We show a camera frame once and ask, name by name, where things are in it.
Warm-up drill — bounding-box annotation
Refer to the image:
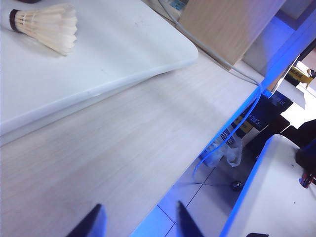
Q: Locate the aluminium partition frame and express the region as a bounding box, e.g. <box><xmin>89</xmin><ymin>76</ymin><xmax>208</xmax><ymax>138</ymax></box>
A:
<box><xmin>261</xmin><ymin>4</ymin><xmax>316</xmax><ymax>96</ymax></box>

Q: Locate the white raised desk platform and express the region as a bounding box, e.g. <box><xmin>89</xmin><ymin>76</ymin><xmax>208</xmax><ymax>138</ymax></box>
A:
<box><xmin>0</xmin><ymin>0</ymin><xmax>199</xmax><ymax>146</ymax></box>

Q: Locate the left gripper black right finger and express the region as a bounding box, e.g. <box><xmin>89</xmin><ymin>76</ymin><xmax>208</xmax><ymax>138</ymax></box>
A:
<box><xmin>176</xmin><ymin>200</ymin><xmax>206</xmax><ymax>237</ymax></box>

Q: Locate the white cabinet top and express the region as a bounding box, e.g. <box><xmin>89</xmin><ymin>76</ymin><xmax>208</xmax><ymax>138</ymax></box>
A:
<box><xmin>219</xmin><ymin>134</ymin><xmax>316</xmax><ymax>237</ymax></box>

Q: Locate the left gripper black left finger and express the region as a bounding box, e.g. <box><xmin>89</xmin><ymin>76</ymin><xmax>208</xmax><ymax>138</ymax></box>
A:
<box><xmin>66</xmin><ymin>203</ymin><xmax>108</xmax><ymax>237</ymax></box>

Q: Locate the white feather shuttlecock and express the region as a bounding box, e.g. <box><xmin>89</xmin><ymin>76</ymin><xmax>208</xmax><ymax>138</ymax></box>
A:
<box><xmin>9</xmin><ymin>2</ymin><xmax>79</xmax><ymax>57</ymax></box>

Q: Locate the white cable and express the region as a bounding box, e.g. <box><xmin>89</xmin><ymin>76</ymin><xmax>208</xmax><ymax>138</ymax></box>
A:
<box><xmin>158</xmin><ymin>0</ymin><xmax>264</xmax><ymax>185</ymax></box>

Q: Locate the light wood panel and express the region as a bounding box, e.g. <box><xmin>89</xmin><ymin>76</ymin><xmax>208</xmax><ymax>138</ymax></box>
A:
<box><xmin>178</xmin><ymin>0</ymin><xmax>288</xmax><ymax>66</ymax></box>

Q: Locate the yellow black label sign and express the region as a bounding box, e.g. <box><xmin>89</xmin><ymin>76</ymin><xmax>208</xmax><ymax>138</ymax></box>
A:
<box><xmin>285</xmin><ymin>61</ymin><xmax>316</xmax><ymax>90</ymax></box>

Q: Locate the dark labelled box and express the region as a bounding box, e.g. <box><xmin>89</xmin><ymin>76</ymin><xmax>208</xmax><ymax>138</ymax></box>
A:
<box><xmin>234</xmin><ymin>90</ymin><xmax>296</xmax><ymax>146</ymax></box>

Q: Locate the clear plastic bag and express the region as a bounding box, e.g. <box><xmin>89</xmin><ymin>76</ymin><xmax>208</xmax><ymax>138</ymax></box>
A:
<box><xmin>204</xmin><ymin>133</ymin><xmax>244</xmax><ymax>168</ymax></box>

